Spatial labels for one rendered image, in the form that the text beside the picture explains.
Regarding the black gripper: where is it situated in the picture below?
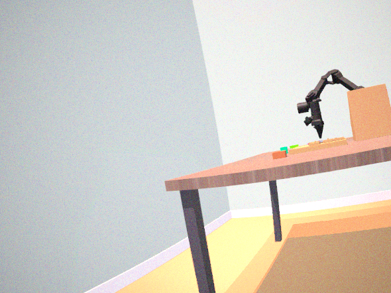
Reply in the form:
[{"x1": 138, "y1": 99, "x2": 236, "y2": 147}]
[{"x1": 311, "y1": 109, "x2": 324, "y2": 139}]

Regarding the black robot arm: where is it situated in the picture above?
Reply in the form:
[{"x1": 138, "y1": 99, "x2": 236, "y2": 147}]
[{"x1": 297, "y1": 69, "x2": 364, "y2": 127}]

